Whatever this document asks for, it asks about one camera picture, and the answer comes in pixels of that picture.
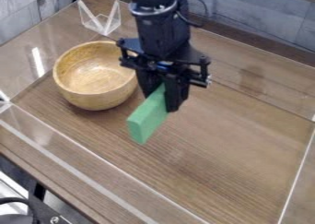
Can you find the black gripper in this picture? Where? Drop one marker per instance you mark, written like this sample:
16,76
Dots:
160,52

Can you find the green rectangular block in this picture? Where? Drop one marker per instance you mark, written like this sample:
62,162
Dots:
148,116

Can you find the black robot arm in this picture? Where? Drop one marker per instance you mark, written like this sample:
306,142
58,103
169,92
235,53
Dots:
162,6

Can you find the wooden bowl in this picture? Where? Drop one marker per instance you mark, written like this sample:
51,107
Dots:
91,80

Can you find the clear acrylic corner bracket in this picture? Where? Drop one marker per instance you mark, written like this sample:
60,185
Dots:
100,23

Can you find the clear acrylic front wall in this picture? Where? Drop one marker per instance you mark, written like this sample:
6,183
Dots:
107,194

